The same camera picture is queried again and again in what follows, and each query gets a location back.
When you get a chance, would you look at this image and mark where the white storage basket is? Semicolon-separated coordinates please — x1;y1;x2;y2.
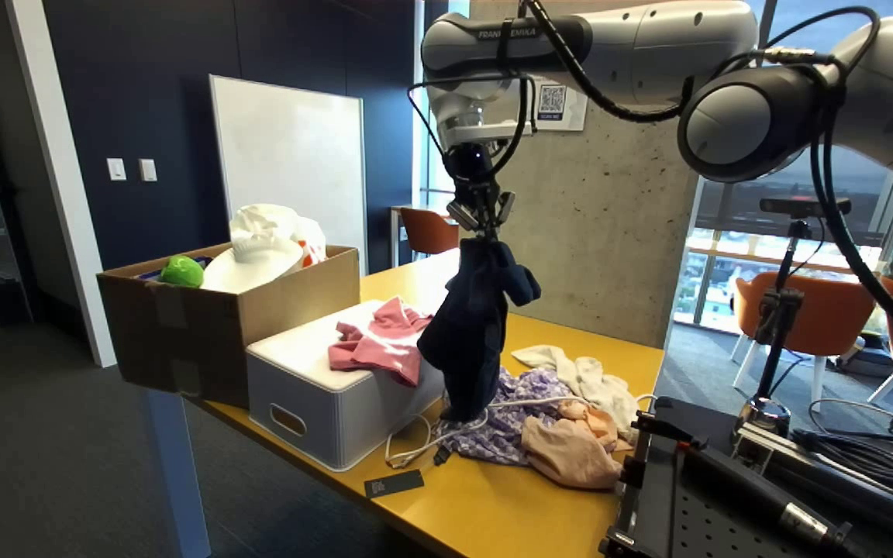
244;293;462;474

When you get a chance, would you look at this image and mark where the dark blue cloth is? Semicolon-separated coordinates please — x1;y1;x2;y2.
414;232;545;427

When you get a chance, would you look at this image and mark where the cream white cloth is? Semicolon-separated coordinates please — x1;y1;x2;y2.
512;340;642;427

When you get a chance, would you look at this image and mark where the green ball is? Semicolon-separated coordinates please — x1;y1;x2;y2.
157;251;207;291

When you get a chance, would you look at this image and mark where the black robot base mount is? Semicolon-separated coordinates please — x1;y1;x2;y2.
599;395;893;558

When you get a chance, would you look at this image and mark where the purple checkered cloth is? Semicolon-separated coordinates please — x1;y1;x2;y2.
441;366;576;469

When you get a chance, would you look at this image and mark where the white board panel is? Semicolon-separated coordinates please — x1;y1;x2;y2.
204;71;368;278

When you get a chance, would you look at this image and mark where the large pink cloth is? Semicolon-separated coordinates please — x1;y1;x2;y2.
324;320;429;391

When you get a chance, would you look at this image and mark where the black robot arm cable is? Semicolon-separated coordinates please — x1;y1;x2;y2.
402;0;893;359

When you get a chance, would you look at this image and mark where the small black card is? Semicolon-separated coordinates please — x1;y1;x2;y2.
361;469;429;503

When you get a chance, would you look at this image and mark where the small pink cloth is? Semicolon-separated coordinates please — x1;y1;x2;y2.
366;293;433;344

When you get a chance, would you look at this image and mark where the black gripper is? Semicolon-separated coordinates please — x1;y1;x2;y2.
444;136;519;249

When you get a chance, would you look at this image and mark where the white cord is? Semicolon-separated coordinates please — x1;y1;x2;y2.
379;409;451;474

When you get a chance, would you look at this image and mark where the black camera tripod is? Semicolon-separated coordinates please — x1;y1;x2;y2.
748;193;855;418

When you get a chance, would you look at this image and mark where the white paper poster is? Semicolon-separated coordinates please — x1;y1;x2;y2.
524;73;592;136

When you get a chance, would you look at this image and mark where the brown cardboard box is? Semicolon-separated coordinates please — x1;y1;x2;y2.
97;240;366;411

